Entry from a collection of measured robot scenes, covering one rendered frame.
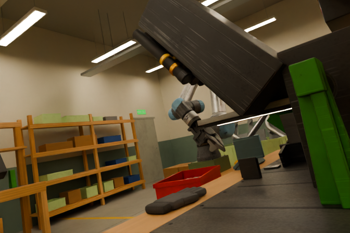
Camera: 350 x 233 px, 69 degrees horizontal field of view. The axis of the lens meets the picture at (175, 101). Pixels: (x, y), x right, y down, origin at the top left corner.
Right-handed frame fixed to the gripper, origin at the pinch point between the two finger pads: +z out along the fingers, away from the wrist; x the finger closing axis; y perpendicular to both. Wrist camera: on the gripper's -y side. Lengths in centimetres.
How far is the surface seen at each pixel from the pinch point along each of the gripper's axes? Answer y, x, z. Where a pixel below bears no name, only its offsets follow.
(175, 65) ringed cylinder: -28, 42, -18
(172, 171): 371, -433, -181
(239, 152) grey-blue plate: -14.5, 23.3, 11.3
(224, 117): -22.5, 29.8, 1.5
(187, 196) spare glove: -7, 51, 15
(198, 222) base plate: -15, 63, 23
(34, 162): 376, -114, -295
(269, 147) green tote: 13, -83, 3
